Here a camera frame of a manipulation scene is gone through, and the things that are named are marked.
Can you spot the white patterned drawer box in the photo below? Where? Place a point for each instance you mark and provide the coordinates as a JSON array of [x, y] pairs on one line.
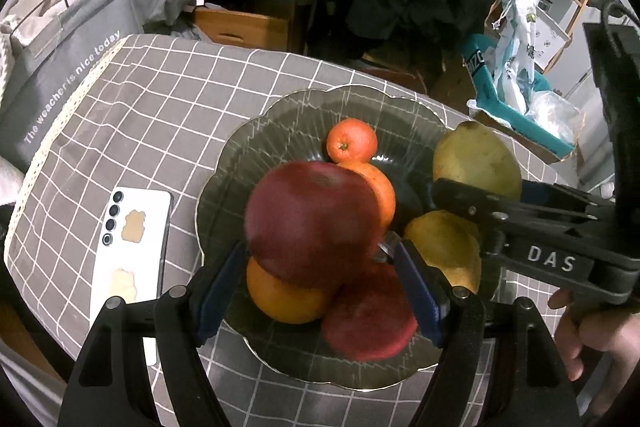
[[552, 37]]

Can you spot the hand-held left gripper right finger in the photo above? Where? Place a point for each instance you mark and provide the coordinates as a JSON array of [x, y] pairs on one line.
[[422, 292]]

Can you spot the yellow pear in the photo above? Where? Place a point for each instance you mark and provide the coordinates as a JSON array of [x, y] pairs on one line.
[[475, 157], [440, 242]]

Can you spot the red apple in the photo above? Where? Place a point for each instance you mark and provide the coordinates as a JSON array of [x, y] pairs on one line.
[[370, 317], [310, 222]]

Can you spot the large orange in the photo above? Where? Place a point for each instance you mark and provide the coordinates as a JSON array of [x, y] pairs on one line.
[[285, 302], [384, 197]]

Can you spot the white smartphone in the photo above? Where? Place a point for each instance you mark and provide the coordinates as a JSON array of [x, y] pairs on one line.
[[145, 252]]

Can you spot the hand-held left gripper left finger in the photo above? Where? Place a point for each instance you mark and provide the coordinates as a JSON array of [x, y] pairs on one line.
[[220, 292]]

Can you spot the person's right hand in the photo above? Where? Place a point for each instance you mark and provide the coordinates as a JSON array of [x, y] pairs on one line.
[[600, 342]]

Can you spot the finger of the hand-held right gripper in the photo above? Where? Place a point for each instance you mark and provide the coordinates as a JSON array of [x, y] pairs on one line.
[[465, 202], [542, 193]]

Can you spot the clear plastic bag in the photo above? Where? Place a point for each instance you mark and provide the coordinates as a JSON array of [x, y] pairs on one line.
[[555, 114]]

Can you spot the white printed rice bag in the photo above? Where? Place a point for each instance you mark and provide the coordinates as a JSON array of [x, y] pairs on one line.
[[520, 47]]

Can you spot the small tangerine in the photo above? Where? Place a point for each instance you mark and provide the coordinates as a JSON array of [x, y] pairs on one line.
[[352, 139]]

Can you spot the dark green glass plate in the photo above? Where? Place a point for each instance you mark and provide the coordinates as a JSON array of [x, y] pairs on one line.
[[300, 127]]

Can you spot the grey door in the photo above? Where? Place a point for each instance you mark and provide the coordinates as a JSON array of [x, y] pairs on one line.
[[585, 107]]

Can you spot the grey fabric laundry bag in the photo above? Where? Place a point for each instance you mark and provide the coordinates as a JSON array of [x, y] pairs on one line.
[[60, 72]]

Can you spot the teal plastic crate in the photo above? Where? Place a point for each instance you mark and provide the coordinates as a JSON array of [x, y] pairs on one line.
[[480, 77]]

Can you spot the wooden drawer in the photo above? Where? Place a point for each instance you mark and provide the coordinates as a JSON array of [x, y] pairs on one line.
[[240, 29]]

